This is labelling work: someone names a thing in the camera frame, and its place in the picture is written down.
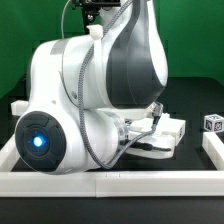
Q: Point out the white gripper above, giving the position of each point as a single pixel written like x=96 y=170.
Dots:
x=155 y=146

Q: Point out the white chair seat block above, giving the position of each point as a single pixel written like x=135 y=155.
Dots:
x=166 y=126

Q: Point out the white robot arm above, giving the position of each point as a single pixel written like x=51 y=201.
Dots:
x=82 y=87

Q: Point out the white long chair bar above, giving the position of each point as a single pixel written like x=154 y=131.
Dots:
x=19 y=107

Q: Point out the white tagged cube right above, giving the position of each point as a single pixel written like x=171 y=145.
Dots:
x=214 y=123

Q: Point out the white U-shaped boundary frame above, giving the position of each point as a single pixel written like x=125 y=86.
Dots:
x=105 y=184

